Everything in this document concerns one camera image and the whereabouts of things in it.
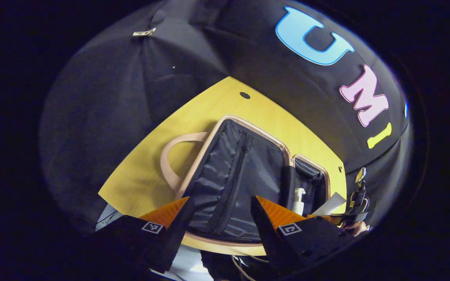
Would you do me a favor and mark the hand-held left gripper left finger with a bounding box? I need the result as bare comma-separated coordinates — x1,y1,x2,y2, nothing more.
91,196,195,274

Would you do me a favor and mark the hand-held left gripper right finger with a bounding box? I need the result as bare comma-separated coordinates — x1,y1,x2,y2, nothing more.
250,195,348,275

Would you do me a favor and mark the white packet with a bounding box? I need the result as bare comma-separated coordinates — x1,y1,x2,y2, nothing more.
312,192,346,216

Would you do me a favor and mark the white pump bottle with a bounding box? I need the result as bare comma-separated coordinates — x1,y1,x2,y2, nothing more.
292,188,307,216

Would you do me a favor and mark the pink suitcase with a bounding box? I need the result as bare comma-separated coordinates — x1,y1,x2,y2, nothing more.
160,115,332,247

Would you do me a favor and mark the dark clothing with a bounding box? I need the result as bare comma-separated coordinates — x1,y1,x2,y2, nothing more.
201,250,272,281

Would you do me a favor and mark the black backdrop cloth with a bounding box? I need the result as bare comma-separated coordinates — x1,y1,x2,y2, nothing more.
39,0,411,235

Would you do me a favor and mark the beige cable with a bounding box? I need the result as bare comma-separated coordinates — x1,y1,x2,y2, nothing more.
231,256,257,281

